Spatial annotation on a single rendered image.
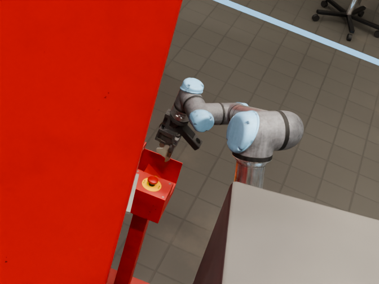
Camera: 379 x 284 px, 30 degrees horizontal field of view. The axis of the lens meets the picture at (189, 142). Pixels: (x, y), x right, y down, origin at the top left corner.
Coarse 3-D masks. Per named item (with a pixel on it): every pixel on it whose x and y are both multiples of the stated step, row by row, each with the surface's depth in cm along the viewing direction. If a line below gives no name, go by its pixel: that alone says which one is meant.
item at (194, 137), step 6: (180, 126) 250; (186, 126) 252; (180, 132) 251; (186, 132) 250; (192, 132) 253; (186, 138) 251; (192, 138) 252; (198, 138) 254; (192, 144) 252; (198, 144) 253
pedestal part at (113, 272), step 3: (111, 270) 308; (114, 270) 308; (111, 273) 307; (114, 273) 307; (108, 276) 305; (111, 276) 305; (114, 276) 306; (108, 279) 303; (111, 279) 304; (114, 279) 304; (132, 279) 307; (135, 279) 307; (138, 279) 308; (108, 282) 302; (111, 282) 303; (132, 282) 305; (135, 282) 306; (138, 282) 306; (141, 282) 307; (144, 282) 307
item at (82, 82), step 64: (0, 0) 61; (64, 0) 60; (128, 0) 60; (0, 64) 64; (64, 64) 64; (128, 64) 63; (0, 128) 69; (64, 128) 68; (128, 128) 68; (0, 192) 74; (64, 192) 73; (128, 192) 72; (0, 256) 80; (64, 256) 79
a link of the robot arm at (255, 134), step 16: (240, 112) 199; (256, 112) 199; (272, 112) 202; (240, 128) 197; (256, 128) 195; (272, 128) 198; (288, 128) 200; (240, 144) 196; (256, 144) 197; (272, 144) 199; (240, 160) 200; (256, 160) 198; (240, 176) 203; (256, 176) 202
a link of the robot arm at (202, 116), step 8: (192, 96) 238; (200, 96) 239; (184, 104) 238; (192, 104) 236; (200, 104) 235; (208, 104) 237; (216, 104) 238; (192, 112) 234; (200, 112) 233; (208, 112) 233; (216, 112) 236; (192, 120) 233; (200, 120) 232; (208, 120) 233; (216, 120) 237; (200, 128) 234; (208, 128) 235
